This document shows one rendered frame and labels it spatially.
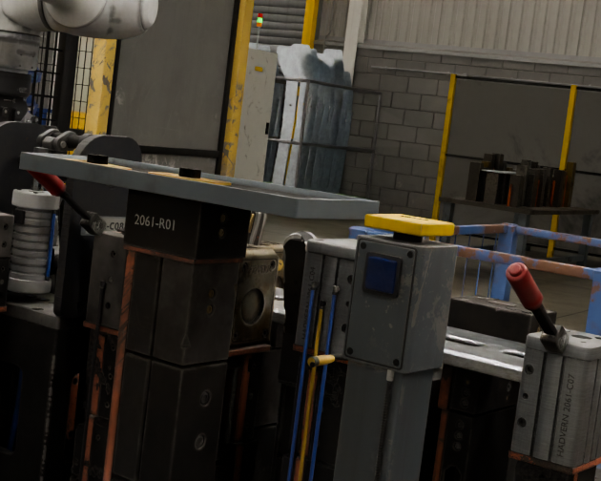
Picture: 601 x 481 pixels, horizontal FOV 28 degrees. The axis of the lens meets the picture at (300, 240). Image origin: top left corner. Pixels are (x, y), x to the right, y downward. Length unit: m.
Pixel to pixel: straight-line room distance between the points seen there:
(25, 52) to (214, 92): 3.28
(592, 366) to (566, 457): 0.09
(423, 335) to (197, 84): 4.05
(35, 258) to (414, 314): 0.65
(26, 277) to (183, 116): 3.48
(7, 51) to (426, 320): 1.03
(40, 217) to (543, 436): 0.71
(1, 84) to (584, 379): 1.10
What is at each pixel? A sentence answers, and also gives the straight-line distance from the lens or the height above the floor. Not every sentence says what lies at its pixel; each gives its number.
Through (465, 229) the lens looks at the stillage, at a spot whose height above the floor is 0.93.
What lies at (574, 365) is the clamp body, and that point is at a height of 1.04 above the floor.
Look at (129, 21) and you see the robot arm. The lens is 1.81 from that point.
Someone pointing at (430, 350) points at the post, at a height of 1.05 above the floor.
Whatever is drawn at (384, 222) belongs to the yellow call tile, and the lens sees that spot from 1.05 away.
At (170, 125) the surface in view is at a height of 1.15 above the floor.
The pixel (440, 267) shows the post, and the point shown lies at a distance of 1.06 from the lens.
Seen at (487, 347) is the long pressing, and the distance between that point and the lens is 1.41.
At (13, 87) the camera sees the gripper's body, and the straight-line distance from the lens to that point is 1.92.
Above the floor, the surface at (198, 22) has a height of 1.59.
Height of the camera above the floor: 1.23
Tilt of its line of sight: 6 degrees down
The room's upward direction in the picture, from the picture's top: 7 degrees clockwise
